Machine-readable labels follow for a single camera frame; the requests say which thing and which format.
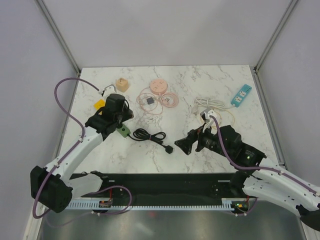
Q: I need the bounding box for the white slotted cable duct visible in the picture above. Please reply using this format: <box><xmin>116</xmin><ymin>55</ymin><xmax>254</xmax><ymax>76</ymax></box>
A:
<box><xmin>66</xmin><ymin>198</ymin><xmax>248</xmax><ymax>211</ymax></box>

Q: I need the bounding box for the yellow cube plug adapter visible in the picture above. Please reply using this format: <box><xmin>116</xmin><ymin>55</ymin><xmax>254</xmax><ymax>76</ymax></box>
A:
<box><xmin>93</xmin><ymin>99</ymin><xmax>106</xmax><ymax>110</ymax></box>

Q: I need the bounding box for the black coiled power cord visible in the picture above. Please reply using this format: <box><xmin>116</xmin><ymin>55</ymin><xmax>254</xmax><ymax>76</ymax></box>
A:
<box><xmin>127</xmin><ymin>127</ymin><xmax>174</xmax><ymax>154</ymax></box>

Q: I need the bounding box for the left aluminium frame post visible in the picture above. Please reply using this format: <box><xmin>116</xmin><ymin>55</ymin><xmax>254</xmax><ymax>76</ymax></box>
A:
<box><xmin>34</xmin><ymin>0</ymin><xmax>82</xmax><ymax>75</ymax></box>

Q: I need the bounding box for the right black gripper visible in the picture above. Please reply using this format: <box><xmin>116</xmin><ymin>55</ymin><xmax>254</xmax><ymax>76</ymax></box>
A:
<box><xmin>174</xmin><ymin>121</ymin><xmax>232</xmax><ymax>159</ymax></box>

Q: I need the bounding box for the green power strip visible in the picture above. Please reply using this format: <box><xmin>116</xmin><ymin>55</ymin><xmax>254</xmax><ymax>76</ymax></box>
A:
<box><xmin>116</xmin><ymin>123</ymin><xmax>131</xmax><ymax>138</ymax></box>

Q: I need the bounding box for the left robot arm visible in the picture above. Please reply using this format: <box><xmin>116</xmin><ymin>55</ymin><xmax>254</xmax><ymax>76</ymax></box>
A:
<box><xmin>30</xmin><ymin>93</ymin><xmax>134</xmax><ymax>213</ymax></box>

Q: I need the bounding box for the yellow thin cable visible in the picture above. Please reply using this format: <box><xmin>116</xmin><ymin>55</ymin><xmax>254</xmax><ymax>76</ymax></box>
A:
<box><xmin>199</xmin><ymin>104</ymin><xmax>236</xmax><ymax>128</ymax></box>

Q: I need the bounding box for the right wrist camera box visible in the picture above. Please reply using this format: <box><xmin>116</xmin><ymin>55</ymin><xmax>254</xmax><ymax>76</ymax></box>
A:
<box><xmin>200</xmin><ymin>108</ymin><xmax>218</xmax><ymax>133</ymax></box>

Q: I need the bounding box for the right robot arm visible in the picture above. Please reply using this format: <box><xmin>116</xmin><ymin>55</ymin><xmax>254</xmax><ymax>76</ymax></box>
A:
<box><xmin>174</xmin><ymin>125</ymin><xmax>320</xmax><ymax>231</ymax></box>

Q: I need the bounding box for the teal power strip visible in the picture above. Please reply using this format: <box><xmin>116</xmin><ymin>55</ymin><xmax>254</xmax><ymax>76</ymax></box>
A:
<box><xmin>230</xmin><ymin>84</ymin><xmax>252</xmax><ymax>108</ymax></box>

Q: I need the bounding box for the pink round power strip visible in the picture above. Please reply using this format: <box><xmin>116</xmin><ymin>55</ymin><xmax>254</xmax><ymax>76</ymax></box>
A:
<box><xmin>149</xmin><ymin>78</ymin><xmax>168</xmax><ymax>95</ymax></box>

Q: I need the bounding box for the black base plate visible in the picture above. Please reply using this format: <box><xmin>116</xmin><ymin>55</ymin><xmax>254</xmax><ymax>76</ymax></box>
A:
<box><xmin>69</xmin><ymin>171</ymin><xmax>276</xmax><ymax>207</ymax></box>

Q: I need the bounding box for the right aluminium frame post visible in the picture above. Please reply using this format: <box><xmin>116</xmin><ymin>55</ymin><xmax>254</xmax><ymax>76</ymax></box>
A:
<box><xmin>252</xmin><ymin>0</ymin><xmax>300</xmax><ymax>73</ymax></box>

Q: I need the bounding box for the beige cube plug adapter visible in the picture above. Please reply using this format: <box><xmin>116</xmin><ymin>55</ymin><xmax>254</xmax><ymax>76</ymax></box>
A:
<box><xmin>115</xmin><ymin>77</ymin><xmax>129</xmax><ymax>93</ymax></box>

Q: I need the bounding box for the white coiled cord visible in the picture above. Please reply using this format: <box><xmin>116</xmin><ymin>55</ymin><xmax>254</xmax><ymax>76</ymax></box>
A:
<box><xmin>190</xmin><ymin>96</ymin><xmax>237</xmax><ymax>117</ymax></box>

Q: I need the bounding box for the grey small cube adapter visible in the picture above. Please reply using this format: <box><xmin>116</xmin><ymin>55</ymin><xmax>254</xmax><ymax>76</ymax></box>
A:
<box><xmin>146</xmin><ymin>97</ymin><xmax>154</xmax><ymax>105</ymax></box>

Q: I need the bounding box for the aluminium frame post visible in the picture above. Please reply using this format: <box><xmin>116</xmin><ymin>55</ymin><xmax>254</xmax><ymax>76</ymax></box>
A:
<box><xmin>252</xmin><ymin>0</ymin><xmax>300</xmax><ymax>73</ymax></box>
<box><xmin>34</xmin><ymin>0</ymin><xmax>82</xmax><ymax>75</ymax></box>

